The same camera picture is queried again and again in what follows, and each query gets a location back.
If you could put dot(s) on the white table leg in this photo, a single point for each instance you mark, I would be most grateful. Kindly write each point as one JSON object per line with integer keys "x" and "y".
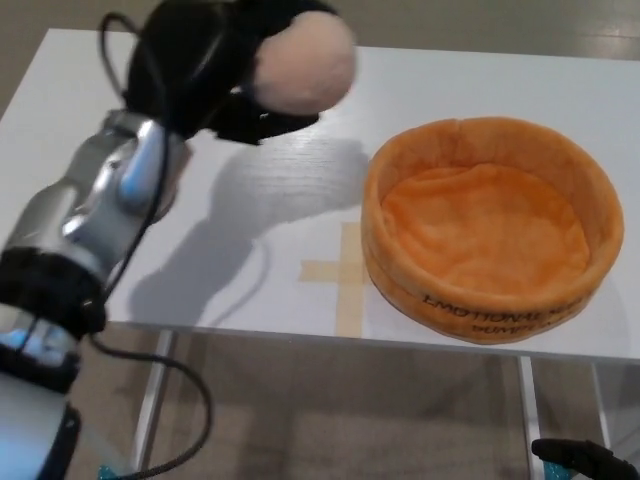
{"x": 602, "y": 400}
{"x": 531, "y": 420}
{"x": 152, "y": 400}

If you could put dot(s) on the orange plush round basket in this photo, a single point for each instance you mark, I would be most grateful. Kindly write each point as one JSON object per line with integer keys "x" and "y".
{"x": 485, "y": 240}

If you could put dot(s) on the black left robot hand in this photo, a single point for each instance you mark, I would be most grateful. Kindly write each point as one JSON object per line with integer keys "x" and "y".
{"x": 200, "y": 65}

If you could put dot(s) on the pink round plush toy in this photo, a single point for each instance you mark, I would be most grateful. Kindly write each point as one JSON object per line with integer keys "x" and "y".
{"x": 305, "y": 62}

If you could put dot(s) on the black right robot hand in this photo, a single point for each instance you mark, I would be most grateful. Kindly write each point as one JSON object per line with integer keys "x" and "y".
{"x": 575, "y": 455}

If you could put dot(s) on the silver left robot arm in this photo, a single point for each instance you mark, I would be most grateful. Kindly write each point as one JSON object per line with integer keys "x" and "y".
{"x": 75, "y": 225}

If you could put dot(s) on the short beige tape strip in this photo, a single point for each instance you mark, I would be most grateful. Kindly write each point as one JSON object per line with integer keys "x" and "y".
{"x": 325, "y": 271}

